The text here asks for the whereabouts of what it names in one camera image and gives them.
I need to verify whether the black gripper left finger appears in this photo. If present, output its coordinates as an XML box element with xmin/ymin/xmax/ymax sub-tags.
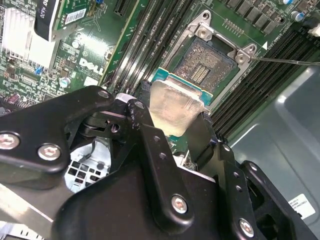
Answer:
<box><xmin>0</xmin><ymin>79</ymin><xmax>195</xmax><ymax>228</ymax></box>

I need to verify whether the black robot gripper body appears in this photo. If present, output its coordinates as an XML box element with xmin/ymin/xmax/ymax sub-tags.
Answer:
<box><xmin>51</xmin><ymin>159</ymin><xmax>235</xmax><ymax>240</ymax></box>

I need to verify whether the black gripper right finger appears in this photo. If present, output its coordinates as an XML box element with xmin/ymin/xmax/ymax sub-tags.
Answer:
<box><xmin>188</xmin><ymin>111</ymin><xmax>315</xmax><ymax>240</ymax></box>

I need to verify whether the CPU with silver top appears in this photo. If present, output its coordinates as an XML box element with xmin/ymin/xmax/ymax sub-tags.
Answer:
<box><xmin>149</xmin><ymin>66</ymin><xmax>214</xmax><ymax>138</ymax></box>

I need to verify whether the metal wire locking lever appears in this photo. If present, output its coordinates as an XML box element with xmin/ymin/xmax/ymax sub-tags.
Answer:
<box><xmin>249</xmin><ymin>56</ymin><xmax>320</xmax><ymax>67</ymax></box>

